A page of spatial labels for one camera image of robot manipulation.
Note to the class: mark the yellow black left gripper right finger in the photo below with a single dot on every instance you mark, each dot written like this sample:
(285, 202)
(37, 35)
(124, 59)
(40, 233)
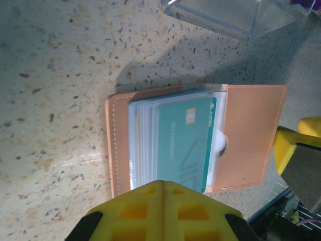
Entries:
(195, 221)

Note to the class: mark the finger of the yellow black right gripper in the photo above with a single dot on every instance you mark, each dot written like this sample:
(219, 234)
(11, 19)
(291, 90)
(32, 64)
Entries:
(301, 170)
(311, 126)

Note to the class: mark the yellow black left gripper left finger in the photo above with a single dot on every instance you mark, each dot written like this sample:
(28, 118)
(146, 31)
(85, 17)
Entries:
(130, 221)

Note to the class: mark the orange tray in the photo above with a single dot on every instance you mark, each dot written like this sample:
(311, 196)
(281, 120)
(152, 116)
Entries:
(250, 138)

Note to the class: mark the teal credit card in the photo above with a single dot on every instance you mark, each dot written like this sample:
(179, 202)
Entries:
(180, 140)

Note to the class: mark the clear acrylic card tray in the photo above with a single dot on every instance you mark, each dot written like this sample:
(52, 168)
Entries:
(225, 15)

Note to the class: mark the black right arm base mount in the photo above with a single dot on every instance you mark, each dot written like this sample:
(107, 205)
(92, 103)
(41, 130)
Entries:
(270, 231)

